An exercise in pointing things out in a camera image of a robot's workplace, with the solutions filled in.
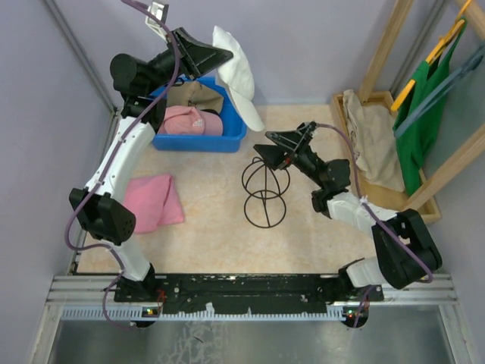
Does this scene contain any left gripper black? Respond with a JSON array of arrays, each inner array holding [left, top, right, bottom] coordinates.
[[145, 27, 233, 95]]

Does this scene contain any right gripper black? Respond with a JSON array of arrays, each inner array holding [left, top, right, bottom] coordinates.
[[254, 125, 327, 189]]

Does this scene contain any white baseball cap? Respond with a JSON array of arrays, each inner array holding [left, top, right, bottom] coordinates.
[[212, 26, 265, 132]]

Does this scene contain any blue plastic bin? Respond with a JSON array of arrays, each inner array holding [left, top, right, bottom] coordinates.
[[152, 77, 247, 153]]

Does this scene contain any black wire hat stand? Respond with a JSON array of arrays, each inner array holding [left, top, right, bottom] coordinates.
[[241, 157, 291, 229]]

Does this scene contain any pink baseball cap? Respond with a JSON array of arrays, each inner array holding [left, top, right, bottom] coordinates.
[[158, 106, 224, 137]]

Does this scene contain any wooden clothes rack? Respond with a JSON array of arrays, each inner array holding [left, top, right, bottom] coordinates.
[[331, 0, 485, 224]]

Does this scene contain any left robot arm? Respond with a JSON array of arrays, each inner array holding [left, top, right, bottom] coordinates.
[[69, 27, 233, 301]]

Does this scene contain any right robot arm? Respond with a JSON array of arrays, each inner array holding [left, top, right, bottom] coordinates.
[[254, 121, 443, 300]]

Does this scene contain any tan baseball cap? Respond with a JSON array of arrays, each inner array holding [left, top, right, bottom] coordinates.
[[167, 81, 224, 113]]

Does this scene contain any beige cloth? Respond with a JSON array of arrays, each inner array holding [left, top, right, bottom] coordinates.
[[343, 89, 405, 193]]

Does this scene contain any green tank top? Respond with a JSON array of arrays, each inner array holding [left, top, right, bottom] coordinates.
[[393, 24, 467, 196]]

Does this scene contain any pink folded cloth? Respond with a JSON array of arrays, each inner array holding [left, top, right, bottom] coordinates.
[[123, 174, 185, 234]]

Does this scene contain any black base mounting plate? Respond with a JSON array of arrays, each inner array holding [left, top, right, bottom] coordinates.
[[114, 273, 367, 315]]

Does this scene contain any grey blue hanger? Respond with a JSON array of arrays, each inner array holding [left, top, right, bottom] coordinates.
[[393, 42, 484, 139]]

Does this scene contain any yellow hanger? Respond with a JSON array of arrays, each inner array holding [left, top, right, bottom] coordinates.
[[390, 0, 472, 112]]

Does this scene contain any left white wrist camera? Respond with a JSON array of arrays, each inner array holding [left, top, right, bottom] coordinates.
[[145, 1, 169, 40]]

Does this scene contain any aluminium rail frame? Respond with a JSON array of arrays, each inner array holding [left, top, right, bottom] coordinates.
[[46, 274, 458, 325]]

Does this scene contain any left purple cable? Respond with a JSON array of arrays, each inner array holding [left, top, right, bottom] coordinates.
[[64, 0, 181, 333]]

